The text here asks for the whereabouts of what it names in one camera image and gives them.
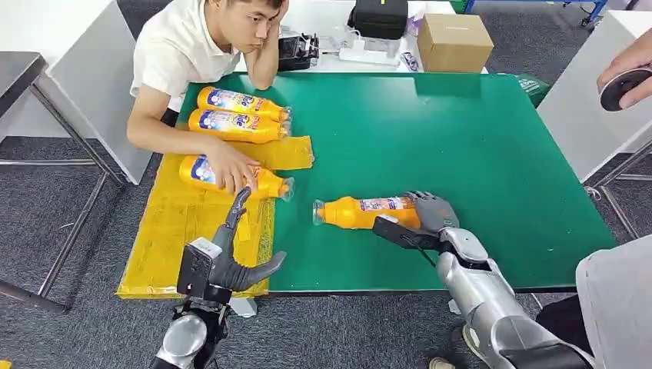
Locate blue metal frame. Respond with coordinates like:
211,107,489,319
463,0,610,27

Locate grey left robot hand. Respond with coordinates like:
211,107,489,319
209,185,288,294

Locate green table mat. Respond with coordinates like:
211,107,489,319
175,71,619,295

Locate person's left hand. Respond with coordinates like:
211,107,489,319
264,0,291,32

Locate orange drink bottle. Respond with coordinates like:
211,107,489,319
178,154,297,203
311,194,424,231
195,85,294,123
187,108,292,145

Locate brown cardboard box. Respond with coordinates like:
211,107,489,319
416,12,496,75

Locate white table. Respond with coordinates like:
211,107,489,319
233,0,491,75

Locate black device case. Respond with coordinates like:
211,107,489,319
277,32,321,73

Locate person's right hand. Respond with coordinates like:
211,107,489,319
205,141,261,197

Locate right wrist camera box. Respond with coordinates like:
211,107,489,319
371,213,442,252

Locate black round disc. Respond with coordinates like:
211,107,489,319
598,67,652,113

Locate bystander's hand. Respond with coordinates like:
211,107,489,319
596,27,652,111

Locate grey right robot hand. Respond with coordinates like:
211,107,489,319
404,190,461,236

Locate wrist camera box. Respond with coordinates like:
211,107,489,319
371,213,442,252
176,237,225,302

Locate person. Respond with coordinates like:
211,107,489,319
125,0,292,198

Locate black leg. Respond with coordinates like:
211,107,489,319
534,294,595,358

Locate white table foot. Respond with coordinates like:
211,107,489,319
228,296,259,320

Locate white partition panel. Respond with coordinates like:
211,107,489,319
535,9,652,185
0,0,155,186

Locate black bag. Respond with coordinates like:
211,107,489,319
347,0,410,42

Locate yellow plastic sheet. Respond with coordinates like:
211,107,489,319
115,134,316,301

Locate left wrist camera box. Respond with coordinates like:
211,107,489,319
176,237,225,302

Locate white power strip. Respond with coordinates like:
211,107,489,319
338,45,401,68

